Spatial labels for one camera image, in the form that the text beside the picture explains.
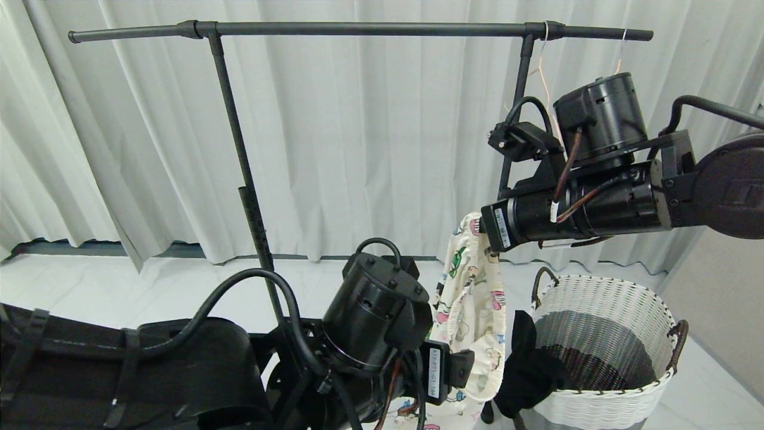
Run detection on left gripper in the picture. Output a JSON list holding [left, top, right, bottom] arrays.
[[412, 339, 476, 408]]

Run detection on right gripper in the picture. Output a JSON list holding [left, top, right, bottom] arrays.
[[480, 172, 593, 253]]

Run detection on cream printed garment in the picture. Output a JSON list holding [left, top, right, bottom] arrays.
[[388, 212, 508, 430]]

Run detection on white laundry basket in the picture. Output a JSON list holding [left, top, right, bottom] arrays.
[[513, 267, 689, 430]]

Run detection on black clothes rack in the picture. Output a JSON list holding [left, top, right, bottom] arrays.
[[67, 20, 654, 326]]

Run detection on black garment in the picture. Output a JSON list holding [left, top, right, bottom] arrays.
[[480, 311, 568, 425]]

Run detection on white curtain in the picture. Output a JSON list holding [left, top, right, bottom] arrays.
[[0, 0, 764, 275]]

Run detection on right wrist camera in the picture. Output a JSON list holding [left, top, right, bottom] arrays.
[[488, 119, 568, 193]]

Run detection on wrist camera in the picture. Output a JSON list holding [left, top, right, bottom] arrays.
[[341, 251, 420, 284], [488, 119, 568, 193]]

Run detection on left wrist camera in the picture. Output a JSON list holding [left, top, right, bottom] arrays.
[[341, 251, 420, 284]]

